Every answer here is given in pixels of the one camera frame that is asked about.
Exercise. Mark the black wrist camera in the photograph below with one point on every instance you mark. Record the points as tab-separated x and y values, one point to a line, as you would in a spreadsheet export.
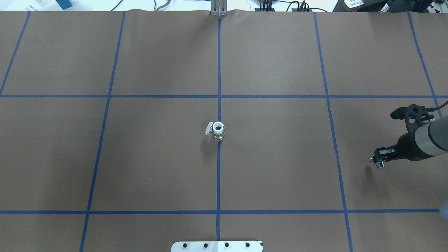
415	116

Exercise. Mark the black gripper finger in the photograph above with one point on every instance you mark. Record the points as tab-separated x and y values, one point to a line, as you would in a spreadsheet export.
384	151
384	158

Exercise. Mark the chrome metal pipe fitting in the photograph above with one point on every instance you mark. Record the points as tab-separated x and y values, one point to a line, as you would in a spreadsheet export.
379	164

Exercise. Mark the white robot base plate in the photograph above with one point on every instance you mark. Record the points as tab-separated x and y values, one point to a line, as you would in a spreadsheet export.
218	246

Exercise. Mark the grey aluminium frame post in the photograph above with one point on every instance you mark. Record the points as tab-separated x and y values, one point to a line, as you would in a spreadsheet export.
219	8

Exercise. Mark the white brass PPR valve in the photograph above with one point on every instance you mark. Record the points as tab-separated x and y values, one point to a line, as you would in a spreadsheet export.
216	129

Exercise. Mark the teal box on desk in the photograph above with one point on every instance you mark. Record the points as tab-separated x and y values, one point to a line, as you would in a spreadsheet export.
64	4

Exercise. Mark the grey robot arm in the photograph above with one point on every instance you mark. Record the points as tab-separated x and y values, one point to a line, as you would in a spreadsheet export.
419	143

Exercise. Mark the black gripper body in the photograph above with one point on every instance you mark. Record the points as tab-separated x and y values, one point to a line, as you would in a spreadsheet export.
410	144

